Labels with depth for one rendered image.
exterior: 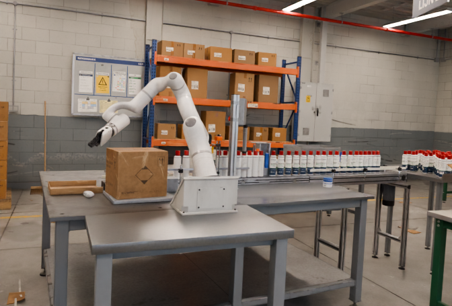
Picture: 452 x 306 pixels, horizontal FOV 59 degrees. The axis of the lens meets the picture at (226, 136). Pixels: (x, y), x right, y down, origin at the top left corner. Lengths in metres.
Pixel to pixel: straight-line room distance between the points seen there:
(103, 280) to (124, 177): 0.75
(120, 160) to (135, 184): 0.17
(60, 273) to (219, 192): 0.87
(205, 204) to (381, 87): 8.19
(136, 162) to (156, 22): 5.37
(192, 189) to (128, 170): 0.43
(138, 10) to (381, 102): 5.79
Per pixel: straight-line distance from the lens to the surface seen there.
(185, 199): 2.07
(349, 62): 9.40
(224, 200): 2.15
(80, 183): 2.86
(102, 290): 1.75
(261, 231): 1.88
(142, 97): 2.63
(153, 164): 2.37
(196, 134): 2.27
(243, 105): 2.85
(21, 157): 7.29
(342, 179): 3.62
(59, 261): 2.18
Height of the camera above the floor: 1.35
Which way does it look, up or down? 3 degrees down
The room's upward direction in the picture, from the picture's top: 3 degrees clockwise
